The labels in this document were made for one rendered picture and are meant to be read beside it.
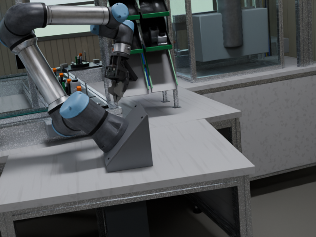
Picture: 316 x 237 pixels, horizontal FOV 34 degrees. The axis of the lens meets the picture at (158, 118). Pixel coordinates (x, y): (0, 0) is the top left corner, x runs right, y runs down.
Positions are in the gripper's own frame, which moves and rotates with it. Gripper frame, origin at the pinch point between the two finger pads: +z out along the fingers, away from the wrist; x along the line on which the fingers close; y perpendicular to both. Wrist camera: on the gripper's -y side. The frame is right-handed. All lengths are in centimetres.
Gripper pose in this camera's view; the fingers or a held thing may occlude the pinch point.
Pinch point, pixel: (117, 99)
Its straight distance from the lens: 227.2
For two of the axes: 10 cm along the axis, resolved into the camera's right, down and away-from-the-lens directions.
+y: -5.9, -1.7, -7.9
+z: -1.4, 9.8, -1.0
